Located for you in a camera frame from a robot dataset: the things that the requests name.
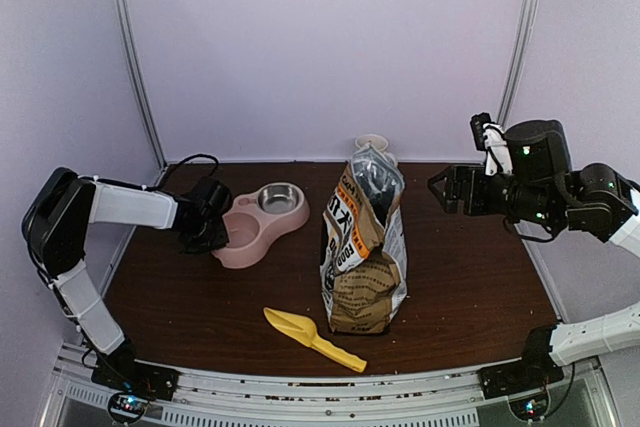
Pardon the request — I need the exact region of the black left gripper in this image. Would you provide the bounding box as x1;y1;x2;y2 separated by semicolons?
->
182;215;230;255

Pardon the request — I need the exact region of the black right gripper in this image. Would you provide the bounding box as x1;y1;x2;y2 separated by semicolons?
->
428;164;561;228

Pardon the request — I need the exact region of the pink double pet feeder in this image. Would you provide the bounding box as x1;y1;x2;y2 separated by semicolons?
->
211;182;310;269

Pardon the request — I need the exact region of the pet food bag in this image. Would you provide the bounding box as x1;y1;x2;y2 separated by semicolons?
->
319;144;408;335

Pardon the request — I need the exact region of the yellow plastic scoop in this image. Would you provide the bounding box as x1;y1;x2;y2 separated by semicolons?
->
263;307;367;373

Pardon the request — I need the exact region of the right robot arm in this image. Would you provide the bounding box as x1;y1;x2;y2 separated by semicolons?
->
427;113;639;389

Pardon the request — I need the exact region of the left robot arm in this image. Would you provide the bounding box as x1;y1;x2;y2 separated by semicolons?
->
21;167;233;391

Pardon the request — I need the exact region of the stainless steel bowl insert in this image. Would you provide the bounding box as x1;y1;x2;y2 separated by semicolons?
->
258;183;299;215

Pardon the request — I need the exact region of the white patterned ceramic mug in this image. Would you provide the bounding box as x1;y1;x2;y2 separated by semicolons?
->
354;134;398;166

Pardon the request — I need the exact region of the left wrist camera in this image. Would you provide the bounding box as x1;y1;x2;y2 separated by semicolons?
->
191;177;233;216

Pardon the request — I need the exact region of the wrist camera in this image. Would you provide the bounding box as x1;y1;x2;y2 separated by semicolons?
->
470;112;513;176
191;177;233;216

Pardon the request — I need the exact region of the black braided left cable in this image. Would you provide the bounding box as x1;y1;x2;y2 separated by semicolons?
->
159;154;221;188

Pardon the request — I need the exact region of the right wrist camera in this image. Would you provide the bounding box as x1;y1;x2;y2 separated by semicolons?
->
470;112;513;176

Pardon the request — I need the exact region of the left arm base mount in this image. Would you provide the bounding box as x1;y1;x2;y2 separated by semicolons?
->
91;342;179;426

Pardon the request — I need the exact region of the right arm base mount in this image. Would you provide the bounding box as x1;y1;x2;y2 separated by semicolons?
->
478;326;564;424

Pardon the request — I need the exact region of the aluminium corner post right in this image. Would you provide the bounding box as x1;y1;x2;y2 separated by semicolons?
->
497;0;539;125

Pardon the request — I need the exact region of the aluminium corner post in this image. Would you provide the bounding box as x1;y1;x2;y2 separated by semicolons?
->
497;0;539;125
114;0;168;171

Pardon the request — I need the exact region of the aluminium corner post left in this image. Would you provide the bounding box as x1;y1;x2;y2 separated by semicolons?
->
114;0;168;171

